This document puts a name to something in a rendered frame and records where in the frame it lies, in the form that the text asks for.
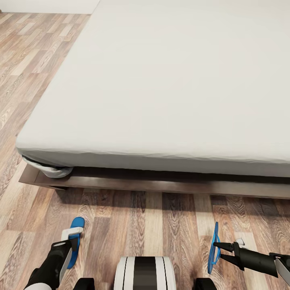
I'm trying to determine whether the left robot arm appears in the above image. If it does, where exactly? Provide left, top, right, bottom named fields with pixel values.
left=23, top=227, right=83, bottom=290

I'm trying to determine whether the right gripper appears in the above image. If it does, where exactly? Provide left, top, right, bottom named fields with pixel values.
left=213, top=241, right=263, bottom=273

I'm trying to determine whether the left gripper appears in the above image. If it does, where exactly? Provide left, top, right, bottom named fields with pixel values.
left=51, top=238, right=78, bottom=252

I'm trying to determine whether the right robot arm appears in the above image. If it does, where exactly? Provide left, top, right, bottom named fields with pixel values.
left=213, top=237, right=290, bottom=286

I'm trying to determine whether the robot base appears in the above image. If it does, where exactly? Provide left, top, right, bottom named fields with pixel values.
left=73, top=278, right=217, bottom=290

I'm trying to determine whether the sandal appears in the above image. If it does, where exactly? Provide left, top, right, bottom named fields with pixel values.
left=67, top=217, right=85, bottom=269
left=207, top=222, right=221, bottom=274

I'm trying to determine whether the robot trunk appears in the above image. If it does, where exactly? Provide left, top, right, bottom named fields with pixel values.
left=114, top=256, right=176, bottom=290

